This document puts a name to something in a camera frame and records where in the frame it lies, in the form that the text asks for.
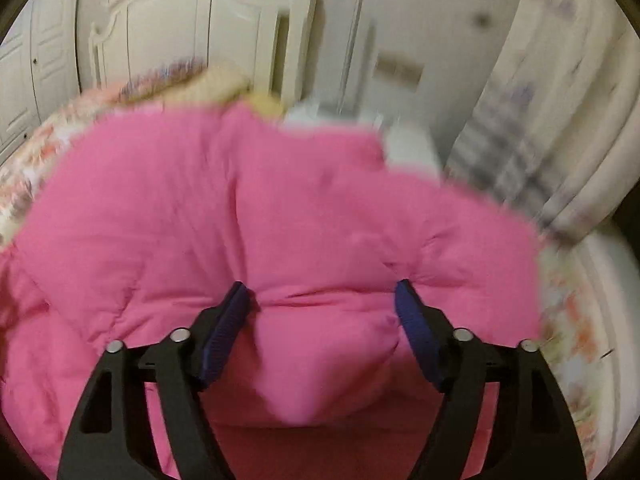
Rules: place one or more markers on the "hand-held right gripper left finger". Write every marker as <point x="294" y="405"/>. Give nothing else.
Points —
<point x="224" y="331"/>

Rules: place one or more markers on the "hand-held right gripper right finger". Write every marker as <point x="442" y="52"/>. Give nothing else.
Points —
<point x="418" y="331"/>

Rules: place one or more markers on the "pink padded jacket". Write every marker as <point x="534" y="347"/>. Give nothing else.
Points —
<point x="200" y="200"/>

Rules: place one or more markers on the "white nightstand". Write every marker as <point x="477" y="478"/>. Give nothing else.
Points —
<point x="410" y="150"/>

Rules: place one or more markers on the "beige pillow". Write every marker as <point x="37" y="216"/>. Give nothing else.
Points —
<point x="220" y="85"/>

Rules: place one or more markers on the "striped floral curtain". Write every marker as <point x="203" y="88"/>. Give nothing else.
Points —
<point x="550" y="110"/>

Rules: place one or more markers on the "floral bed sheet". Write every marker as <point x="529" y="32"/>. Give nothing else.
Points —
<point x="30" y="155"/>

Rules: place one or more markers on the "cream bed headboard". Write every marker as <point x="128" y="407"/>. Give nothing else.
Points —
<point x="165" y="25"/>

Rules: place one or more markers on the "white wardrobe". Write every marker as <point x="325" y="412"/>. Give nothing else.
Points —
<point x="30" y="70"/>

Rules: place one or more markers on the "beige wall switch plate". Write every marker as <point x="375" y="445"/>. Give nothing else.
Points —
<point x="400" y="70"/>

